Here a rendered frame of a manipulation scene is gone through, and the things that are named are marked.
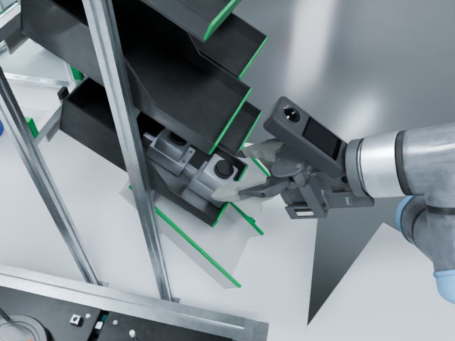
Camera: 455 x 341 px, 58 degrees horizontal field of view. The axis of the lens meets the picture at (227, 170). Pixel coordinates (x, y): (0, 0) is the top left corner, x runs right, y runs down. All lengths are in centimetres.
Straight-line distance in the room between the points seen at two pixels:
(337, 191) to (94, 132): 35
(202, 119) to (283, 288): 53
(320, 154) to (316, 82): 259
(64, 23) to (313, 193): 36
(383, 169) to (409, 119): 245
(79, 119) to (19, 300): 43
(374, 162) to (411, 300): 60
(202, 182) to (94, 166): 65
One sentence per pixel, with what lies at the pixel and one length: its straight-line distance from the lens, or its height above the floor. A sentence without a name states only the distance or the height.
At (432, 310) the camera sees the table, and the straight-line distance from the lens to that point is 105.
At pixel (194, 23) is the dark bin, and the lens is 43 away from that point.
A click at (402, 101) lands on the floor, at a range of 306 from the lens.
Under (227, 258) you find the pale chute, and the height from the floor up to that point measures 101.
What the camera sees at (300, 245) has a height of 86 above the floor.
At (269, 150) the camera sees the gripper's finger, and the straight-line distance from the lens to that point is 59.
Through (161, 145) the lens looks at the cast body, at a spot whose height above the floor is 129.
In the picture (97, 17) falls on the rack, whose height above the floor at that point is 153.
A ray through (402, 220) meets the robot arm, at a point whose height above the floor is 125.
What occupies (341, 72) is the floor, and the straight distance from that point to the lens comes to 322.
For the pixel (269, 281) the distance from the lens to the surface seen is 98.
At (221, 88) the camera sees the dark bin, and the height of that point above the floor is 137.
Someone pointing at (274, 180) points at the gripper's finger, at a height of 133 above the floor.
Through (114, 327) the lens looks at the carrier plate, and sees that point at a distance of 84.
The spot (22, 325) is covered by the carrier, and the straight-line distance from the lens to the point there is 87.
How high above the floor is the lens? 172
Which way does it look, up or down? 47 degrees down
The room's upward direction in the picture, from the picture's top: straight up
